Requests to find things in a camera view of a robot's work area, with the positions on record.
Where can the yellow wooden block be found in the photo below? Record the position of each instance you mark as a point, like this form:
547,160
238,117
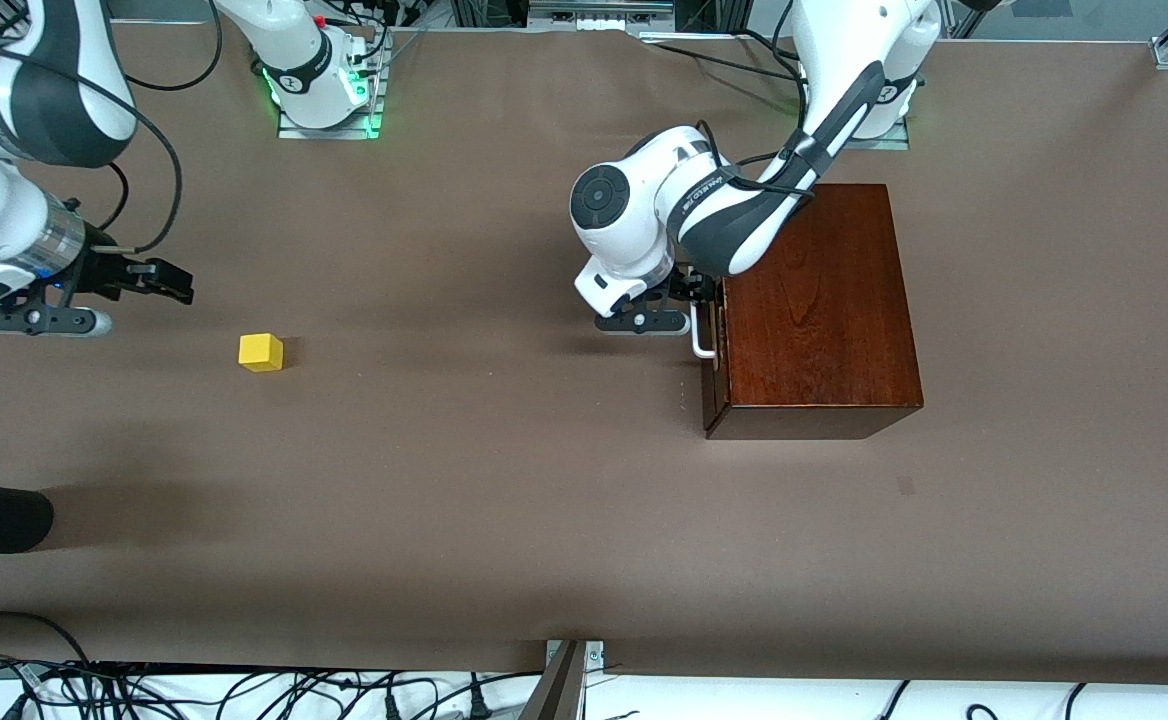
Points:
261,353

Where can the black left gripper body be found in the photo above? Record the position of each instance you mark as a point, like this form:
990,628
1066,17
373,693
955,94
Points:
692,287

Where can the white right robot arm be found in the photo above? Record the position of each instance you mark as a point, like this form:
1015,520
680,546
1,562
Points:
4,200

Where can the aluminium rail with sockets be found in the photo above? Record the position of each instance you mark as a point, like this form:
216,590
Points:
599,12

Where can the metal table bracket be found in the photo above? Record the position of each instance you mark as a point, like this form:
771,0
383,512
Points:
566,690

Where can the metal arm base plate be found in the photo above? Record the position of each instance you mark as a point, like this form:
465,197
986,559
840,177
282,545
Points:
364,128
894,140

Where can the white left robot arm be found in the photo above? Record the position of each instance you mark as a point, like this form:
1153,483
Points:
844,60

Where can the dark brown wooden cabinet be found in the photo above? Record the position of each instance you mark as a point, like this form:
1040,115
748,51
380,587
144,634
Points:
834,330

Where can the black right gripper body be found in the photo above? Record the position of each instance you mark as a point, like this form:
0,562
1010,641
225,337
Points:
104,270

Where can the brown paper table cover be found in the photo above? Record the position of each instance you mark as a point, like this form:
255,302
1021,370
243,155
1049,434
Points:
494,450

